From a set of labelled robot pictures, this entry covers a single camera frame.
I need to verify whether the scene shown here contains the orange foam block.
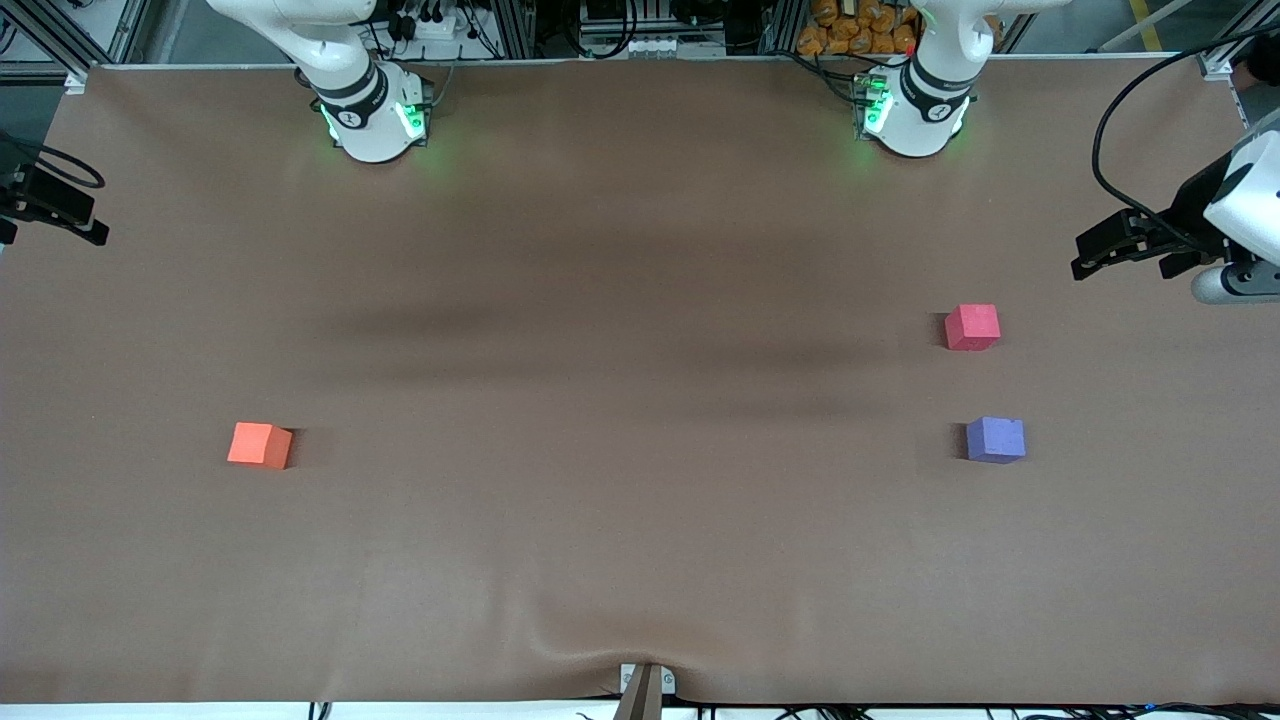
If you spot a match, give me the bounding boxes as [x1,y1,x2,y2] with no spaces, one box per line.
[227,422,294,471]

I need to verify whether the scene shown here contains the red foam block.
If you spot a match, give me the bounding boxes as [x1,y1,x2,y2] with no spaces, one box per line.
[944,304,1002,352]

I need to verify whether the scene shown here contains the purple foam block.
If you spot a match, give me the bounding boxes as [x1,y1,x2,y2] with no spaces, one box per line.
[965,416,1027,465]

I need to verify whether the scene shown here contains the orange packets pile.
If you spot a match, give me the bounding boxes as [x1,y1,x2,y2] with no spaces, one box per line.
[797,0,921,56]

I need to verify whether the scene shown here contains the white power strip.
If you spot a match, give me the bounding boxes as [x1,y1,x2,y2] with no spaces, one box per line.
[395,8,463,41]

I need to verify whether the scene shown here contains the brown table cover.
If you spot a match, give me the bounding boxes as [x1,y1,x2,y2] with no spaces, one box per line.
[0,55,1280,706]

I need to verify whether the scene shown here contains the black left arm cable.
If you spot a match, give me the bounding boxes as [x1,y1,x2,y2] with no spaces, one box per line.
[1092,25,1280,263]

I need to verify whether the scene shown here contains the aluminium frame post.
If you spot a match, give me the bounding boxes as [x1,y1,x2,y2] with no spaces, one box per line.
[1200,0,1280,79]
[0,0,151,81]

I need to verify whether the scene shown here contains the metal table clamp bracket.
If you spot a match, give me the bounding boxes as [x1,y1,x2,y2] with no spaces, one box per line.
[618,662,678,720]

